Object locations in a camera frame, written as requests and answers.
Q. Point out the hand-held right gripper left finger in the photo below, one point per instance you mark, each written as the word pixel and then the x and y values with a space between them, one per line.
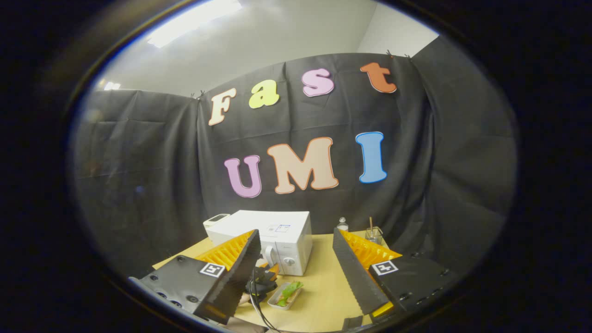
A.
pixel 240 273

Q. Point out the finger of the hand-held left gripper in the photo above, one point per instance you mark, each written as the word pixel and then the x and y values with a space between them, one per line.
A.
pixel 273 269

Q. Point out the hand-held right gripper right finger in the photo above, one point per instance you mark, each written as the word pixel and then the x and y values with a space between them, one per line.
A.
pixel 354 277

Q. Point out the white tray of green vegetables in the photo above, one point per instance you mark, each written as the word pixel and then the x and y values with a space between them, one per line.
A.
pixel 289 296

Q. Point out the white microwave oven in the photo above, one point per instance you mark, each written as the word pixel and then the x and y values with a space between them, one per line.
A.
pixel 277 226

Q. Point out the clear glass cup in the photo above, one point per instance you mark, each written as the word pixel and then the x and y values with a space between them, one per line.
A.
pixel 373 236

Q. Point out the small clear plastic bottle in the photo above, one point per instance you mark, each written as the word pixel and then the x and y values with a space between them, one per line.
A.
pixel 342 225

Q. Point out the thin wooden stick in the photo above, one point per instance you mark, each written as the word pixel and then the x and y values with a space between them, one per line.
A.
pixel 371 223

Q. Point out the white toaster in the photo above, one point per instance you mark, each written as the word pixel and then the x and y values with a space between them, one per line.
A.
pixel 215 220

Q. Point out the black backdrop cloth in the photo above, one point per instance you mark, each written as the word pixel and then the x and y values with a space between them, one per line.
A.
pixel 152 162

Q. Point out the small ceiling light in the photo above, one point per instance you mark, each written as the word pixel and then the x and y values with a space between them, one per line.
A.
pixel 111 85

